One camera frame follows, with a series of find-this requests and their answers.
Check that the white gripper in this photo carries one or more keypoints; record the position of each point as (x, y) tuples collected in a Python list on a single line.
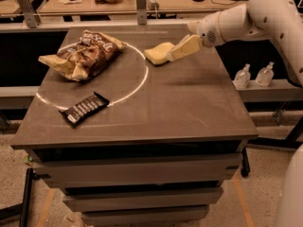
[(208, 32)]

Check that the yellow sponge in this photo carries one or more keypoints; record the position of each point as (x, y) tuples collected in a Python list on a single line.
[(158, 54)]

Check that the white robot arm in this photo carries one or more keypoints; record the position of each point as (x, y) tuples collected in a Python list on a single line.
[(280, 21)]

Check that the brown chip bag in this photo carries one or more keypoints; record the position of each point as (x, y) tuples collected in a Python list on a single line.
[(85, 59)]

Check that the white power strip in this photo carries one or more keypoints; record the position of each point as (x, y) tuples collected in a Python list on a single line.
[(152, 4)]

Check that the clear sanitizer bottle left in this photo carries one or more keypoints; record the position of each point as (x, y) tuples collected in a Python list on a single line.
[(242, 77)]

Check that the clear sanitizer bottle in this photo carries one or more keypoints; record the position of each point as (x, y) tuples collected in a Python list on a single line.
[(242, 77), (265, 75)]

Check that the clear sanitizer bottle right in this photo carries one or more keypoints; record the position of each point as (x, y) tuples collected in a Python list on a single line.
[(265, 75)]

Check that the grey drawer cabinet table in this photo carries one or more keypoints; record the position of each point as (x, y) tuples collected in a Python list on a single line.
[(159, 151)]

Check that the dark chocolate bar wrapper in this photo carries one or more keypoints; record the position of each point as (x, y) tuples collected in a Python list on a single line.
[(85, 108)]

